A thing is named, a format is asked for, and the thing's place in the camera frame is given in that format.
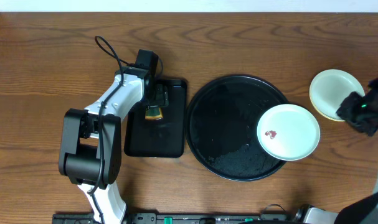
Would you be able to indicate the mint plate small red stain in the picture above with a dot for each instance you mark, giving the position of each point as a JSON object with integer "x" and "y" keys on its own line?
{"x": 329, "y": 88}

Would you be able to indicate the black round tray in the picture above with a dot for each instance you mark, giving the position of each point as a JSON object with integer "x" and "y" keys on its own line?
{"x": 221, "y": 127}

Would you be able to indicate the black rectangular tray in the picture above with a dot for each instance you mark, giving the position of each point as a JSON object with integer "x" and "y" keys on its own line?
{"x": 160, "y": 137}

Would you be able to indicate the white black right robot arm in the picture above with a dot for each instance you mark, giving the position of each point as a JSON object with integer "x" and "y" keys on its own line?
{"x": 363, "y": 211}

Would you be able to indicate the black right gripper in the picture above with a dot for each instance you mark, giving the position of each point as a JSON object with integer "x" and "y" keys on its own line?
{"x": 347, "y": 111}

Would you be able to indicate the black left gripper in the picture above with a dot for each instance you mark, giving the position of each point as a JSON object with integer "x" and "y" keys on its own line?
{"x": 157, "y": 101}

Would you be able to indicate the orange green scrub sponge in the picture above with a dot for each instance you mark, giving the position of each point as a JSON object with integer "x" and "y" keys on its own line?
{"x": 153, "y": 113}

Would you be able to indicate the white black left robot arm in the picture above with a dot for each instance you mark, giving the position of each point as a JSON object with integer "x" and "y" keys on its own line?
{"x": 90, "y": 150}

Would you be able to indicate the yellow plate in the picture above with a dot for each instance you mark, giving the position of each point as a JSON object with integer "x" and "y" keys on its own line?
{"x": 322, "y": 114}

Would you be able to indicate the mint plate large red stain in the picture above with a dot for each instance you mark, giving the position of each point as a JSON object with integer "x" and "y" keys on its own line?
{"x": 288, "y": 132}

